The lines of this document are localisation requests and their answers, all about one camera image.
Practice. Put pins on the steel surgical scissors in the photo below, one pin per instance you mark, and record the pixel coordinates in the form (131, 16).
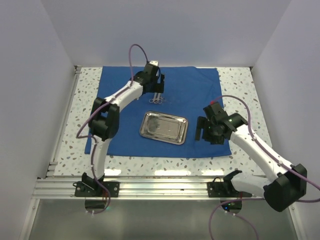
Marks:
(154, 100)

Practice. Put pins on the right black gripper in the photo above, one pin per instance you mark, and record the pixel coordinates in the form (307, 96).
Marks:
(203, 122)

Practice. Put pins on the blue surgical cloth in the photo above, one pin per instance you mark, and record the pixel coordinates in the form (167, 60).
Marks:
(187, 90)

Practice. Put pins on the steel instrument tray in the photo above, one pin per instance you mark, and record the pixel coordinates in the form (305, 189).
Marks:
(164, 127)

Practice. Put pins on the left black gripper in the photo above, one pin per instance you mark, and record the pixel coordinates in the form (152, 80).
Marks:
(159, 86)

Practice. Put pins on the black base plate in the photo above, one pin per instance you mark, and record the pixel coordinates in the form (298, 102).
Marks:
(217, 188)
(82, 190)

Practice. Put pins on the aluminium mounting rail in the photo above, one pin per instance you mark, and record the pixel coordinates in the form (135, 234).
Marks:
(130, 188)

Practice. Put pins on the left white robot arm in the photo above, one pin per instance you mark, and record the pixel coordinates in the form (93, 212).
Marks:
(104, 120)

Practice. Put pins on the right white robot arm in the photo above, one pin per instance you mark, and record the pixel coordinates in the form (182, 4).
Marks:
(283, 183)

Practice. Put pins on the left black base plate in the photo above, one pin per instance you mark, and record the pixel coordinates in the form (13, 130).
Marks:
(82, 190)

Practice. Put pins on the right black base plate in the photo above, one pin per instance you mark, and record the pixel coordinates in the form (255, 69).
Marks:
(217, 188)

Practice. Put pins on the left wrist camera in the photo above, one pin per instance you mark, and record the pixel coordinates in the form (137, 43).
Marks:
(154, 63)

